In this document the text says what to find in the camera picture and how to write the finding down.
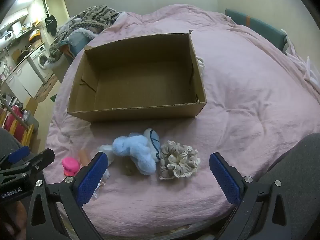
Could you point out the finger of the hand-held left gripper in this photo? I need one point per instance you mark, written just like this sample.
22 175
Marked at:
17 155
41 158

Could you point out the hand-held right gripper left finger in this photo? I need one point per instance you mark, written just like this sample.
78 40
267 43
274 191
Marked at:
91 180

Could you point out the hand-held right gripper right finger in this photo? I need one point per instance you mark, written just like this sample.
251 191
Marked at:
226 180

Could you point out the clear plastic bag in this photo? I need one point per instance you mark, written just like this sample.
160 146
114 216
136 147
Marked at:
103 177

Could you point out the beige rubber tube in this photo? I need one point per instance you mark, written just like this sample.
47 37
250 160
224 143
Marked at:
83 156

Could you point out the pink round container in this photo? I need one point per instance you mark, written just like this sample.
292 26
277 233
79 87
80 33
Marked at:
70 165

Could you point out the white cup-shaped item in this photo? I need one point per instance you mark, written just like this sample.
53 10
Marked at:
106 150

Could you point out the translucent beige cone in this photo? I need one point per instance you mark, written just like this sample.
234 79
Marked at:
128 170

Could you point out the light blue plush toy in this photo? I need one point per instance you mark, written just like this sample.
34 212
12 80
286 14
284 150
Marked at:
135 150

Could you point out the beige lace scrunchie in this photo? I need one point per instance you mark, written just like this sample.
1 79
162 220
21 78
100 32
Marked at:
175 160

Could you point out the white sock with blue trim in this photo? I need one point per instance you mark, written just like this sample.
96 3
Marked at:
153 137

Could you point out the brown cardboard box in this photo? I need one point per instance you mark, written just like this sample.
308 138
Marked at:
140 80

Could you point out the person's left hand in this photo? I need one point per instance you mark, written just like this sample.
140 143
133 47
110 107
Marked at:
15 217

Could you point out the red suitcase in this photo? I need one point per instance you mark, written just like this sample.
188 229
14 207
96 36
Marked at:
12 120

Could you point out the grey storage bin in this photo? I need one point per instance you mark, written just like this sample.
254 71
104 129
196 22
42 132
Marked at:
31 121

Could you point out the patterned floor mat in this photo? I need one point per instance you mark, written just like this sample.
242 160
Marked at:
46 87

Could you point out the person's grey pants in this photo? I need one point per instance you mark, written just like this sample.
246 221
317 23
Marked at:
300 167

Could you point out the white cabinet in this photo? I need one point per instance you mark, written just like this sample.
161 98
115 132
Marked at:
22 80

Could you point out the pink bed cover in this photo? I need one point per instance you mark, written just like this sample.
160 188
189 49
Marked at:
250 92

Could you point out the white washing machine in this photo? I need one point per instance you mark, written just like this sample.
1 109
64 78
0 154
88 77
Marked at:
41 57

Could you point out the white microwave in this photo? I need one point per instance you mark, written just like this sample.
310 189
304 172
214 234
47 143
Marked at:
7 34

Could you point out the blue pillow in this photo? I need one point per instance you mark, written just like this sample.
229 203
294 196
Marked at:
77 41

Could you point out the black garment on hanger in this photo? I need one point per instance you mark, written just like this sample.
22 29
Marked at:
52 25

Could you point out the patterned knit blanket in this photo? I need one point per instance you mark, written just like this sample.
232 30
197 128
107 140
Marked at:
95 17

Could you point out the teal headboard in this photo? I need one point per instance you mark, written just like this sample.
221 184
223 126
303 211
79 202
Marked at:
262 30

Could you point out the wooden rail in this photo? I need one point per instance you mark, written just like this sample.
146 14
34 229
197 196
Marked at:
28 132

